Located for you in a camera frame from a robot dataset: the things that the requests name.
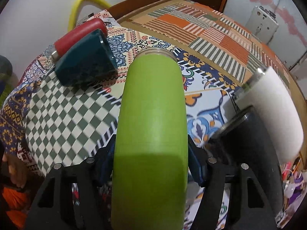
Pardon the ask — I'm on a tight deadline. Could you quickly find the green bottle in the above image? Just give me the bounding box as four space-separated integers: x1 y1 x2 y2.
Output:
111 47 188 229

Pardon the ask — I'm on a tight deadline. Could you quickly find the dark teal cup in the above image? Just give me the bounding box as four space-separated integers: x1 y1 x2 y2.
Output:
55 29 118 87

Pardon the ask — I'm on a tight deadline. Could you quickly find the black bottle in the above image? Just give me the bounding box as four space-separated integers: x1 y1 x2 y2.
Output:
208 106 284 216

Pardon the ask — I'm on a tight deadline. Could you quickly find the patchwork patterned cloth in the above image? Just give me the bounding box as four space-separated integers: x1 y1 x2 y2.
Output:
0 9 243 230

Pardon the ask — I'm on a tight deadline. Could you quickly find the white bottle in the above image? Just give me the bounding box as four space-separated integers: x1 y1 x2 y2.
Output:
234 66 304 165

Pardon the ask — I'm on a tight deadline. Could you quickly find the striped patchwork bed mat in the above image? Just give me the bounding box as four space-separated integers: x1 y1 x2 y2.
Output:
117 0 307 106

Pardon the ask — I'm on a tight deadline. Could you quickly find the red thermos bottle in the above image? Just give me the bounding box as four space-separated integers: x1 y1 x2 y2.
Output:
50 18 107 62

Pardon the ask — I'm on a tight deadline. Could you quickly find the frosted wardrobe with hearts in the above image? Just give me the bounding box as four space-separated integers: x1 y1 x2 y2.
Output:
224 0 306 67

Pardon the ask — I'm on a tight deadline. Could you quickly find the yellow foam tube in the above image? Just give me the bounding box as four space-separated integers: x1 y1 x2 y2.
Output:
68 0 111 32

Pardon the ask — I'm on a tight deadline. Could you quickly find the wooden bed frame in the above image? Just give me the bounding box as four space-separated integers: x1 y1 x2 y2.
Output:
107 0 162 20

